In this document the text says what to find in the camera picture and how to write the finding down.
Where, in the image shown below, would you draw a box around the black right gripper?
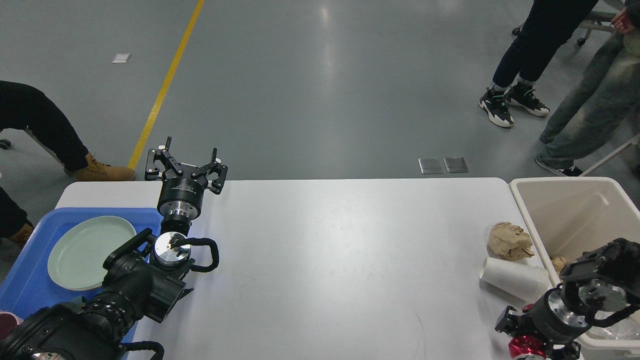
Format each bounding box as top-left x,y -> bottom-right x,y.
494,289 -> 592,360

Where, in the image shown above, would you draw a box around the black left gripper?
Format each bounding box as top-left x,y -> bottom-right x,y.
144,136 -> 228,220

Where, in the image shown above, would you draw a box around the crushed red can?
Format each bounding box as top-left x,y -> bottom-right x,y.
508,335 -> 547,360

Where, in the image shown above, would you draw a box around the green plate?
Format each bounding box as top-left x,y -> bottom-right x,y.
47,215 -> 137,291

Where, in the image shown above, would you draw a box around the foil ball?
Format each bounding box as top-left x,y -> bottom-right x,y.
586,314 -> 640,341

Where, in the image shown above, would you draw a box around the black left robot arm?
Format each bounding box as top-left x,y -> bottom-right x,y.
1,137 -> 227,360

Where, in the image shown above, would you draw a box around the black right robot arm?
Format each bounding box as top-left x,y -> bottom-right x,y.
495,238 -> 640,360

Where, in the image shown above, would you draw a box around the stacked white paper cups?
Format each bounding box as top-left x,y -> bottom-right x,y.
480,257 -> 550,303

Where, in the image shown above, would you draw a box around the paper wad in bin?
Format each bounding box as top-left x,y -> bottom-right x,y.
550,256 -> 569,276

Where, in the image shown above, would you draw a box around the crumpled brown paper ball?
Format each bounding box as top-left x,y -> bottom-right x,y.
487,222 -> 535,262

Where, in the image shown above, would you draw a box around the beige plastic bin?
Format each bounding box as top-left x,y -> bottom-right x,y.
509,177 -> 640,360

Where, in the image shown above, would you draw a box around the white floor tag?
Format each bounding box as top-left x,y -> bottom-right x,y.
112,53 -> 131,64

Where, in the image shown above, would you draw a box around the person in tan boots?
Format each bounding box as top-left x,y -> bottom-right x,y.
0,80 -> 136,246

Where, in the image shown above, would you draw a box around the clear floor plate right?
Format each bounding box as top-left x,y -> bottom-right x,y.
443,156 -> 469,174

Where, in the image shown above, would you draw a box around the blue plastic tray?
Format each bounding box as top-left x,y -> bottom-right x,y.
0,207 -> 162,321

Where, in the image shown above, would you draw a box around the person in grey jeans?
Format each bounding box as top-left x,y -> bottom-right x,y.
534,0 -> 640,177

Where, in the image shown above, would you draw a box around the pink mug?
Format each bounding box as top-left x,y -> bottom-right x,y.
0,311 -> 23,340

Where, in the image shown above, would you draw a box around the person in black sneakers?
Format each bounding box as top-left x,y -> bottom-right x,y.
478,0 -> 597,129

